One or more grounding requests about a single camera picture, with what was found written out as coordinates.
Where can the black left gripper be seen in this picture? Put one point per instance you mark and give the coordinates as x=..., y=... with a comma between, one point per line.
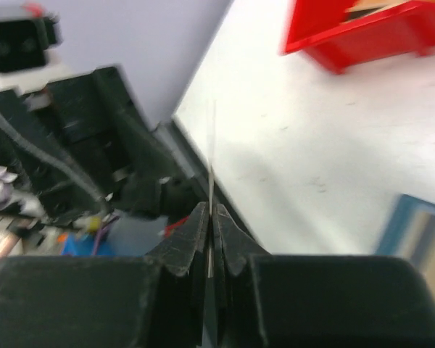
x=81, y=147

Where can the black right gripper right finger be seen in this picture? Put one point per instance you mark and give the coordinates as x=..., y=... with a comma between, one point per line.
x=266, y=300

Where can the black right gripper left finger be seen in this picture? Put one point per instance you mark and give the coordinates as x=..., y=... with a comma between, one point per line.
x=156, y=300

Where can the gold card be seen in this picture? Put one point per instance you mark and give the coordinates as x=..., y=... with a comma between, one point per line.
x=211, y=182

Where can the blue leather card holder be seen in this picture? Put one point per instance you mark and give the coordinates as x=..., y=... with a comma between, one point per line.
x=410, y=234

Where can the red plastic bin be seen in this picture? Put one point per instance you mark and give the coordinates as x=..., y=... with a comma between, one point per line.
x=340, y=34

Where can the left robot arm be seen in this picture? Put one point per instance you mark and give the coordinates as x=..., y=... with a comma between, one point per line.
x=0, y=195

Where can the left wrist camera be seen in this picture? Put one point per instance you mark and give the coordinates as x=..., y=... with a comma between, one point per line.
x=29, y=37

